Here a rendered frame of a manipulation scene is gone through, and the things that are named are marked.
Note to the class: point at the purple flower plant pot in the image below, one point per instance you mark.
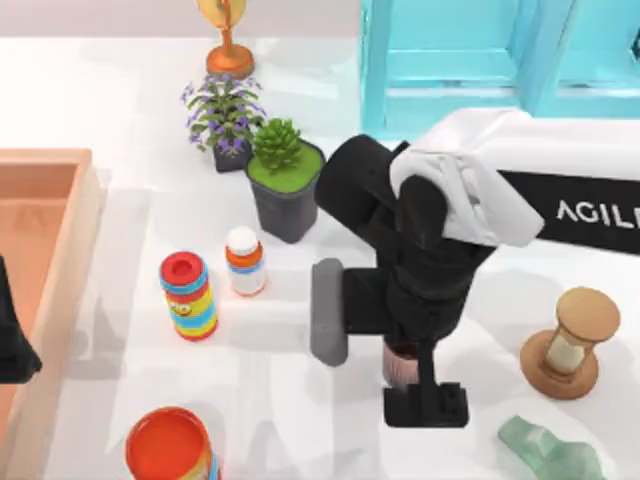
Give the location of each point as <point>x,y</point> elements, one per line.
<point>225,112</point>

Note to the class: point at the salmon shallow box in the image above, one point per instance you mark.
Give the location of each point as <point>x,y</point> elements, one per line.
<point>45,225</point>

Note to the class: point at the gold trophy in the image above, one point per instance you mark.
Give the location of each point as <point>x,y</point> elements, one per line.
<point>229,57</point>

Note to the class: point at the white bottle orange label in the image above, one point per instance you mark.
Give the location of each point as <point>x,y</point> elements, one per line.
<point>245,270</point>

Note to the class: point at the pale green glass object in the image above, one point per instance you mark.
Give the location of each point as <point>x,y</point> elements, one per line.
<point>555,450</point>

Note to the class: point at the orange striped can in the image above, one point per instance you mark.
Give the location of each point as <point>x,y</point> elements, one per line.
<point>167,447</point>

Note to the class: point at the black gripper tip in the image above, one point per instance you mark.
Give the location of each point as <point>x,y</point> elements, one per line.
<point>12,340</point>

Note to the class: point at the pale grey rounded box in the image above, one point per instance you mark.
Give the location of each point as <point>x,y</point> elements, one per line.
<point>327,312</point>

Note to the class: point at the wooden hourglass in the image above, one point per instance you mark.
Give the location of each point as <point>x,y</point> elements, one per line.
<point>570,340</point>

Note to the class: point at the light blue rack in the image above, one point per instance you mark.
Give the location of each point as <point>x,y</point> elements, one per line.
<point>450,65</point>

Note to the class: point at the red blue yellow striped can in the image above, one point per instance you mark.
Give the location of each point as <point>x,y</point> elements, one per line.
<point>190,300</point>

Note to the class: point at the green succulent grey pot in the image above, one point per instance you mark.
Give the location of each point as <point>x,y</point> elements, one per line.
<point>285,200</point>

